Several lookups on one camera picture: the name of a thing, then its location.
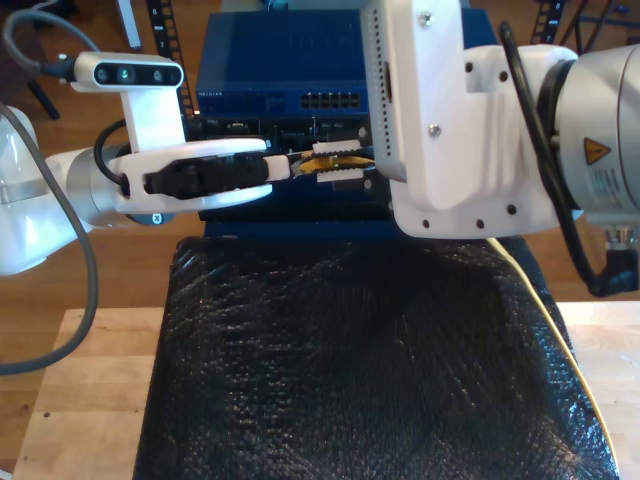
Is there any yellow network cable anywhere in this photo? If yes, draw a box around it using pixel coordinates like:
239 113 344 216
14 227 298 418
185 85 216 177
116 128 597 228
291 152 624 480

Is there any black rack shelf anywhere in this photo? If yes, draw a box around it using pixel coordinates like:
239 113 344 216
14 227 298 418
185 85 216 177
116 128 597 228
197 164 401 225

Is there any black rack server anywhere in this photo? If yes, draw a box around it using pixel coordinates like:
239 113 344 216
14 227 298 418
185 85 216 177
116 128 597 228
197 115 394 194

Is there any dark brown chair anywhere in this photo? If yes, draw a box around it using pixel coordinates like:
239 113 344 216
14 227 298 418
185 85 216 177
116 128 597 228
0 9 61 121

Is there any white table leg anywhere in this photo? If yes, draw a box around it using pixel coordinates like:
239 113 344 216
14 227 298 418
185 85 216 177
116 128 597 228
115 0 144 51

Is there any dark metal chair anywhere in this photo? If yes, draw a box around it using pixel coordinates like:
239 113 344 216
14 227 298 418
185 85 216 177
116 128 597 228
559 0 640 51

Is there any black bubble mat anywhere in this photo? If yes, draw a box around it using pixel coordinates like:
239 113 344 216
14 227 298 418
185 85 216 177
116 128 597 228
132 234 621 480

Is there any blue rack base plate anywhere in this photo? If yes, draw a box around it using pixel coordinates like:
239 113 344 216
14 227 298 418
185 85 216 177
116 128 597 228
203 219 407 242

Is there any thin black cable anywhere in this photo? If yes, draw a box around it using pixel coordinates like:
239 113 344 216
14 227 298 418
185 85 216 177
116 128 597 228
93 118 139 196
499 22 640 299

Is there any thick grey cable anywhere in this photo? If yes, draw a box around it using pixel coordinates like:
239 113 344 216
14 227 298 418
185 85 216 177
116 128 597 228
0 8 100 377

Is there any blue network switch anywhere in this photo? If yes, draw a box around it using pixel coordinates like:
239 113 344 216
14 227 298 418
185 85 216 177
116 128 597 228
194 7 501 119

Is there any black rack post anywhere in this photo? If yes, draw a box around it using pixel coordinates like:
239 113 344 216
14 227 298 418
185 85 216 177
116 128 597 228
145 0 201 121
531 0 567 45

